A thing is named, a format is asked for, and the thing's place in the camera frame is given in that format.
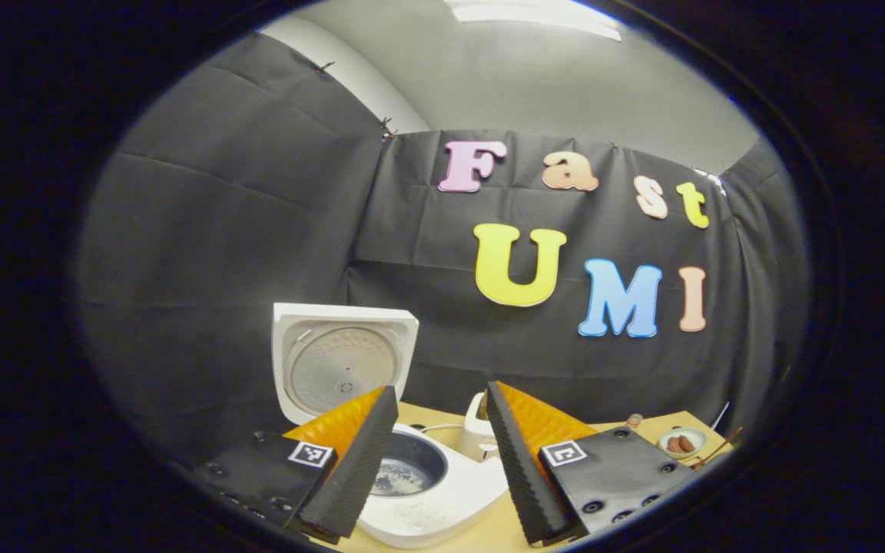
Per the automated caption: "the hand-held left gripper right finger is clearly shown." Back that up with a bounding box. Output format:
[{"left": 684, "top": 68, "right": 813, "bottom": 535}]
[{"left": 486, "top": 381, "right": 695, "bottom": 548}]

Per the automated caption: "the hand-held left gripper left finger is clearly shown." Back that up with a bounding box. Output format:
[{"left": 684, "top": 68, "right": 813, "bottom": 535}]
[{"left": 193, "top": 386, "right": 399, "bottom": 540}]

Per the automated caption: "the uncooked white rice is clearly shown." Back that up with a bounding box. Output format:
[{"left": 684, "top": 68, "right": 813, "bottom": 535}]
[{"left": 373, "top": 469, "right": 428, "bottom": 496}]

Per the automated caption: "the white rice cooker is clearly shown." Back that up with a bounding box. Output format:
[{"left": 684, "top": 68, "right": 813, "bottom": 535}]
[{"left": 272, "top": 303, "right": 509, "bottom": 548}]

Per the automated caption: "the brown wooden spoon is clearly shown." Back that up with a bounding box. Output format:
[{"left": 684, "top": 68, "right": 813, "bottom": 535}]
[{"left": 691, "top": 427, "right": 744, "bottom": 469}]

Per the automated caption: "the white toaster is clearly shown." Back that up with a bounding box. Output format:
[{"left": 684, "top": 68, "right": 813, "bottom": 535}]
[{"left": 462, "top": 392, "right": 501, "bottom": 462}]

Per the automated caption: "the pale green plate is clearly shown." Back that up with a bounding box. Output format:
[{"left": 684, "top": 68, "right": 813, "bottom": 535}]
[{"left": 658, "top": 426, "right": 708, "bottom": 460}]

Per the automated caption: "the black backdrop cloth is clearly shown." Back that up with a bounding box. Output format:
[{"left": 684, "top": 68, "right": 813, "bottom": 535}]
[{"left": 78, "top": 31, "right": 808, "bottom": 469}]

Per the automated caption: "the ceiling light panel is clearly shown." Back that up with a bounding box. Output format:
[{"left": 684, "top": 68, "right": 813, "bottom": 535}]
[{"left": 446, "top": 0, "right": 621, "bottom": 41}]

